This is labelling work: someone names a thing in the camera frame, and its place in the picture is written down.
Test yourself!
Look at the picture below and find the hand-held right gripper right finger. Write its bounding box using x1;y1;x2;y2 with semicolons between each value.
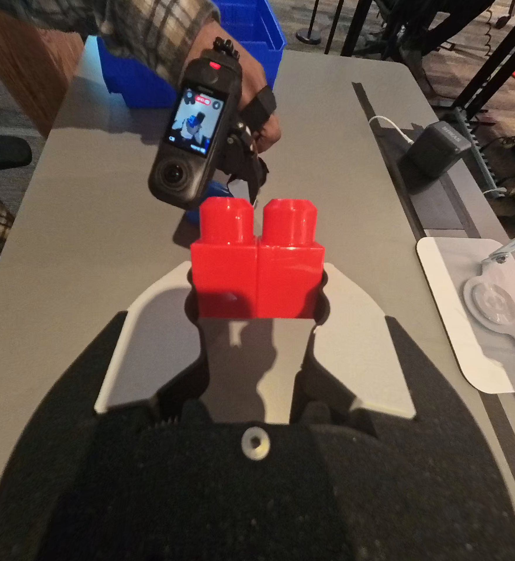
297;263;417;418

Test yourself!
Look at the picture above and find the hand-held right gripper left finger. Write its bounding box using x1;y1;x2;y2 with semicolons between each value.
94;262;210;423

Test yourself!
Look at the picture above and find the blue mega block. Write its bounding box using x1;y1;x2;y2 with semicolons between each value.
185;180;234;226

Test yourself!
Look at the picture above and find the red mega block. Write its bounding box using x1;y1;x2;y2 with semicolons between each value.
190;197;326;319

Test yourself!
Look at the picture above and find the blue divided plastic bin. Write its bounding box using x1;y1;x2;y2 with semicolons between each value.
97;0;286;108

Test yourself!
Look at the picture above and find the person's left hand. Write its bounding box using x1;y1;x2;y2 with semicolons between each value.
239;53;282;154

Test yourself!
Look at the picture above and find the white pad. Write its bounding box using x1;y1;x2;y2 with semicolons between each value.
417;237;515;394

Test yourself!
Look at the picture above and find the round black stand base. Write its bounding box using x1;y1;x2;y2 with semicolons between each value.
295;0;324;44

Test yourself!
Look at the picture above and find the wooden pillar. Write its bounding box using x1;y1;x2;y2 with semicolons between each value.
0;0;85;137

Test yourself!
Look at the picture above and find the dark grey power adapter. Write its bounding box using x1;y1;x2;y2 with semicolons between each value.
398;120;473;178

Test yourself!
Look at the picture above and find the black tripod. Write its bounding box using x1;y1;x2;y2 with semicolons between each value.
341;0;515;121

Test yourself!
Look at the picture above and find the white cable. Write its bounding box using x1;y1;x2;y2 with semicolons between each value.
368;115;415;144

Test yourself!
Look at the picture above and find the toothed metal rail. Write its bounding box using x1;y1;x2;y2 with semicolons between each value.
452;107;506;199

